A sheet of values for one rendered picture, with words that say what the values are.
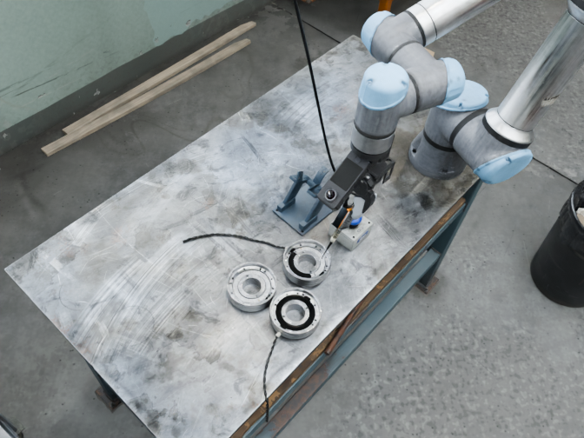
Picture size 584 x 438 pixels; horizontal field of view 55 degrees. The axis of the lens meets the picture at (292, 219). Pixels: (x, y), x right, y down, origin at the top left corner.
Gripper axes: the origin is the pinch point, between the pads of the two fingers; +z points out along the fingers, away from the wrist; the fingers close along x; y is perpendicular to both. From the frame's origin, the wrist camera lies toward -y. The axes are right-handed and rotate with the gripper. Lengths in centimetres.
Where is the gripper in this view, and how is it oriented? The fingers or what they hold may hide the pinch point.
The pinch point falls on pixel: (348, 213)
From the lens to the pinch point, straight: 117.6
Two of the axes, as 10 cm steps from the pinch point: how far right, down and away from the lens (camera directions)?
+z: -0.6, 5.9, 8.1
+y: 7.1, -5.5, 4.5
